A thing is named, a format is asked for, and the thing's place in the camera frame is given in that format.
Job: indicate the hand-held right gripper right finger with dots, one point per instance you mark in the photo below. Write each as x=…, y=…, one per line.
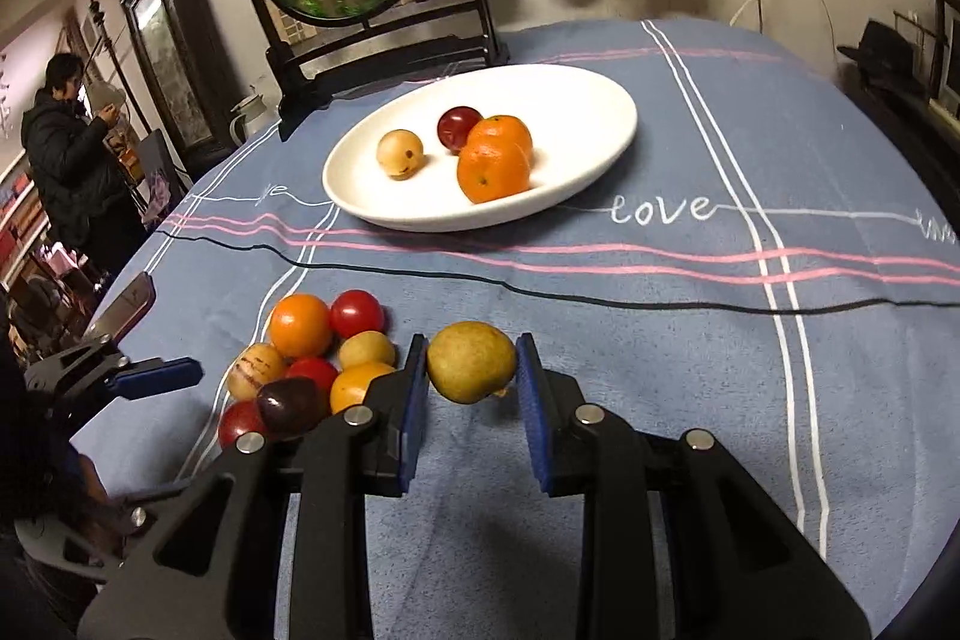
x=531, y=430

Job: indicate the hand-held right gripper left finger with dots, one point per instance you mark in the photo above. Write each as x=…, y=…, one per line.
x=412, y=430

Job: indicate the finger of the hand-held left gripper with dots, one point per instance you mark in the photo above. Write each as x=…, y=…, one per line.
x=127, y=511
x=161, y=374

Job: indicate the small orange kumquat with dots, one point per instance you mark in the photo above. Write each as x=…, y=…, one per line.
x=352, y=385
x=300, y=325

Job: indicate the yellow-green round fruit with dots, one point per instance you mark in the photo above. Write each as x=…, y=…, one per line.
x=471, y=361

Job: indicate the tan spotted round fruit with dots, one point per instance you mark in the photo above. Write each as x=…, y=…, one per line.
x=255, y=370

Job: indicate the dark purple plum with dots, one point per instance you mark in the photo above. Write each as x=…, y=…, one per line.
x=286, y=404

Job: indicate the white oval plate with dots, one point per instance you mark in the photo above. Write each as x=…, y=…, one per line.
x=570, y=123

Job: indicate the grey flat phone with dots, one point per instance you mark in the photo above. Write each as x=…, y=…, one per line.
x=120, y=308

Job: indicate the blue striped tablecloth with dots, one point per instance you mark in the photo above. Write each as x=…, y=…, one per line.
x=675, y=385

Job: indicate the floral printed cloth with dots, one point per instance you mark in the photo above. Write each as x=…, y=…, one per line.
x=161, y=186

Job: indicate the cluttered shelf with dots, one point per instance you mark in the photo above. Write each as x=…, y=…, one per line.
x=19, y=212

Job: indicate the orange mandarin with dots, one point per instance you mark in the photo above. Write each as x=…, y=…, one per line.
x=493, y=171
x=506, y=129

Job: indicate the white kettle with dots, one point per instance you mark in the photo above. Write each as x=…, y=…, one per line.
x=251, y=119

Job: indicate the dark red plum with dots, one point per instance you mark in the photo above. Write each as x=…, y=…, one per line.
x=456, y=128

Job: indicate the dark wooden cabinet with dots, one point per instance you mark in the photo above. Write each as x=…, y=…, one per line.
x=196, y=3

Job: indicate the black side desk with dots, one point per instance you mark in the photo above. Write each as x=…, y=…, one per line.
x=900, y=115

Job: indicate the black hat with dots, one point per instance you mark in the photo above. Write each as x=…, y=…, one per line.
x=885, y=48

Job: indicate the computer monitor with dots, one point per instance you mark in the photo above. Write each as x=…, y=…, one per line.
x=946, y=48

